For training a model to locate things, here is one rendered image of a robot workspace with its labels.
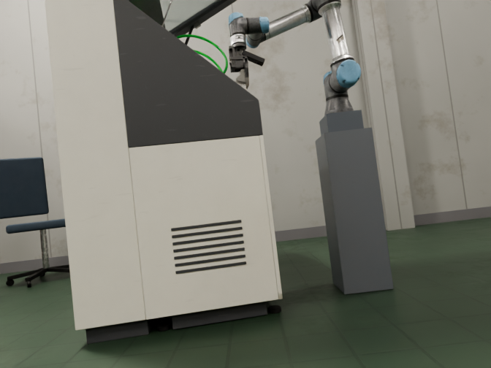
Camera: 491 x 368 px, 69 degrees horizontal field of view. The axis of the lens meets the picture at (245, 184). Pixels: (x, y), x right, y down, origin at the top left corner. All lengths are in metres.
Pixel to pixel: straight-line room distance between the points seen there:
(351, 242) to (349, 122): 0.60
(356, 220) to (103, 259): 1.17
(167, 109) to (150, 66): 0.20
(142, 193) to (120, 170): 0.13
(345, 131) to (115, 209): 1.13
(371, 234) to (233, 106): 0.91
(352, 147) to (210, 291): 0.96
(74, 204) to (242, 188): 0.70
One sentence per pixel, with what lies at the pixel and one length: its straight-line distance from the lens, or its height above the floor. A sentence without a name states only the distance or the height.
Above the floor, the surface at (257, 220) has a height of 0.42.
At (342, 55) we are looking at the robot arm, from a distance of 1.89.
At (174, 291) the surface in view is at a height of 0.17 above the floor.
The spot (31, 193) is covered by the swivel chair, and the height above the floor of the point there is 0.79.
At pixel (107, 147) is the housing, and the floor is 0.80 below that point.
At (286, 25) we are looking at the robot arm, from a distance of 2.03.
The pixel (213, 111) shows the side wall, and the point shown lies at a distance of 1.59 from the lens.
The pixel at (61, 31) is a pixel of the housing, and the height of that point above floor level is 1.31.
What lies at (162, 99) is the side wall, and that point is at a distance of 1.61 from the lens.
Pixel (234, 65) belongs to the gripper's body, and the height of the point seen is 1.15.
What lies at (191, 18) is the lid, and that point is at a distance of 2.44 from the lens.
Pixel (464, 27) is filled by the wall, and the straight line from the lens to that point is 5.23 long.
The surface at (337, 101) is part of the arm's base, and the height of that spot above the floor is 0.97.
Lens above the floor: 0.51
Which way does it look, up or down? 3 degrees up
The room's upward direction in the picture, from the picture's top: 7 degrees counter-clockwise
